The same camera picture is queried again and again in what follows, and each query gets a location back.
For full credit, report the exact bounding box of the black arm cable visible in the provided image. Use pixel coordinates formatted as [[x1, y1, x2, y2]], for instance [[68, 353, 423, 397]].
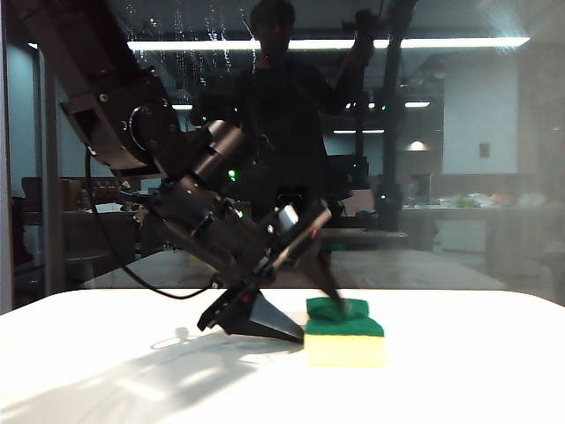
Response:
[[82, 143, 222, 301]]

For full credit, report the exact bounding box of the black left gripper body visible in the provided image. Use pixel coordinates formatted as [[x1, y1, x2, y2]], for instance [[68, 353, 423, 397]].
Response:
[[189, 197, 333, 292]]

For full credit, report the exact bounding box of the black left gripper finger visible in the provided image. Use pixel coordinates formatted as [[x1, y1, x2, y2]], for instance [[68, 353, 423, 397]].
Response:
[[196, 282, 306, 345], [304, 240, 357, 320]]

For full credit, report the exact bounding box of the green and yellow sponge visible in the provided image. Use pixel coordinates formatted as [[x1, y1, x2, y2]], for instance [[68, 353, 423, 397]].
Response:
[[303, 296, 388, 368]]

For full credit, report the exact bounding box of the grey window frame post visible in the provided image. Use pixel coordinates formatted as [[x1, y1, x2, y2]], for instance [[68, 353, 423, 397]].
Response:
[[36, 42, 62, 298]]

